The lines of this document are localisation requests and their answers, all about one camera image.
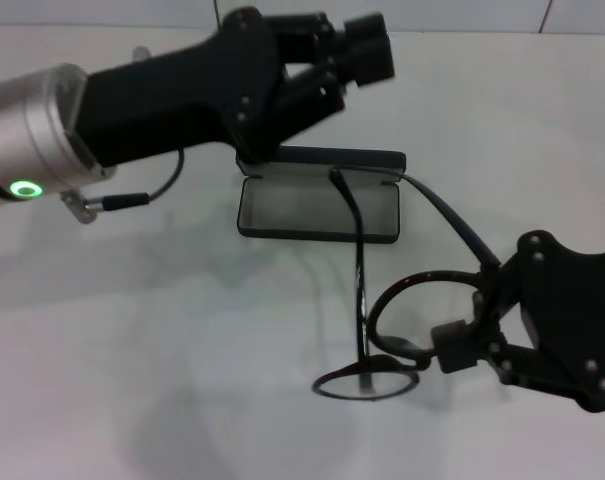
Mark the left gripper metal connector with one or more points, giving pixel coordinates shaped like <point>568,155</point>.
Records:
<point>141,53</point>

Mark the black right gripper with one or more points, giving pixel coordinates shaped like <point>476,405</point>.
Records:
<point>572,310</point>

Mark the black glasses case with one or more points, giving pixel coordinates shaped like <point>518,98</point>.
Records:
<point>302,210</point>

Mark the black glasses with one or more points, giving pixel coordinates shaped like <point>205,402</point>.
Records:
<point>388,361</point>

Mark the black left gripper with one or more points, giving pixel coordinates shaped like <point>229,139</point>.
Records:
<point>182,95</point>

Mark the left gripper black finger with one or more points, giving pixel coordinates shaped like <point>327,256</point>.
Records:
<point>367,60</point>

